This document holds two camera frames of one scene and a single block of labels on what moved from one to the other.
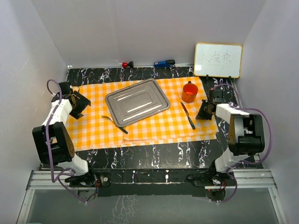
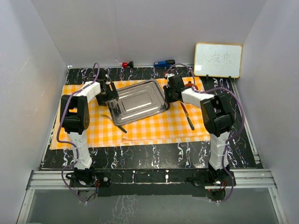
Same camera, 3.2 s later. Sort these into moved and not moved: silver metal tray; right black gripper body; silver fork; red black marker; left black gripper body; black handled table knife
Moved: left black gripper body; right black gripper body
Not moved: black handled table knife; silver metal tray; silver fork; red black marker
